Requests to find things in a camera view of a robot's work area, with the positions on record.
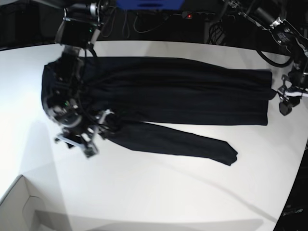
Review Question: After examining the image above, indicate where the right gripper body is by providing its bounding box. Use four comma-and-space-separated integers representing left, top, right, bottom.
54, 109, 114, 150

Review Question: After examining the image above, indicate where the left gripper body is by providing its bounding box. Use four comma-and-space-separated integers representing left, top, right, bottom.
277, 75, 308, 101

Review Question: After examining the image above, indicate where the dark navy t-shirt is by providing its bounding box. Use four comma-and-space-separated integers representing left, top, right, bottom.
41, 57, 276, 166

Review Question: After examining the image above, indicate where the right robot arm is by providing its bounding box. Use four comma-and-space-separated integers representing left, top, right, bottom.
42, 0, 110, 157

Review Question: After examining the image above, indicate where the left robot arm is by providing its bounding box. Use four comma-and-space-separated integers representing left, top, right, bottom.
219, 0, 308, 116

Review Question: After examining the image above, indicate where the white power strip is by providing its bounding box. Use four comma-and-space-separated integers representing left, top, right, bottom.
181, 11, 231, 21

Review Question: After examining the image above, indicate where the blue box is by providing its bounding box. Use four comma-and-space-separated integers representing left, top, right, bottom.
116, 0, 184, 10

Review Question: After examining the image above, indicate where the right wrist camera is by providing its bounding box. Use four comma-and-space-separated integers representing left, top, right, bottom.
83, 142, 99, 158

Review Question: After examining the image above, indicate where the white looped cable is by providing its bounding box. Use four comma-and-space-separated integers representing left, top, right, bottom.
101, 0, 169, 38

